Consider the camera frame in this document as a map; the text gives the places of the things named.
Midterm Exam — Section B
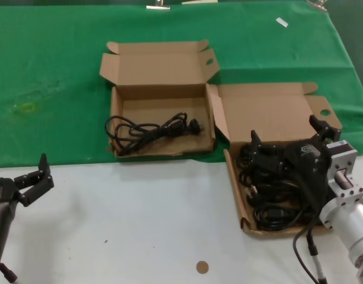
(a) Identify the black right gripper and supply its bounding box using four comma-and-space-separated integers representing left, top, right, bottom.
249, 114, 342, 182

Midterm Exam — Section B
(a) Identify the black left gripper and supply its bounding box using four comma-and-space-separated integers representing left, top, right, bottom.
0, 153, 55, 208

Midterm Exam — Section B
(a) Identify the black power cable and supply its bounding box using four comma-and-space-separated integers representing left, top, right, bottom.
237, 144, 288, 186
246, 180, 306, 208
253, 205, 321, 231
104, 111, 206, 156

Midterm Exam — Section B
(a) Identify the cardboard box with round hole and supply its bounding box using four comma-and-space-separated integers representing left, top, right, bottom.
205, 82, 343, 240

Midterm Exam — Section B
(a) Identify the cardboard box with oval hole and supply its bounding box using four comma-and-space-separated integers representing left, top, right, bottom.
98, 40, 220, 157

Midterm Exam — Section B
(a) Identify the green tablecloth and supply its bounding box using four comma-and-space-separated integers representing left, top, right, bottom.
0, 1, 363, 169

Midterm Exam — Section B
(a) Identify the metal cloth clip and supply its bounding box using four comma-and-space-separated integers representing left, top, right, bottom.
306, 0, 329, 12
145, 0, 172, 11

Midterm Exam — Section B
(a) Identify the round brown cardboard disc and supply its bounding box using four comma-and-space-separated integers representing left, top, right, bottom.
195, 260, 210, 275

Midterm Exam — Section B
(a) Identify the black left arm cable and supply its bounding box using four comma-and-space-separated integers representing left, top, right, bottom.
0, 262, 21, 284

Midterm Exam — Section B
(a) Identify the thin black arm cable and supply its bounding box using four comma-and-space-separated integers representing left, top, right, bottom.
292, 218, 318, 284

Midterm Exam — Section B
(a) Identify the black cable with silver connector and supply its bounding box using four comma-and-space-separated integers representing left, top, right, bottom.
305, 227, 329, 284

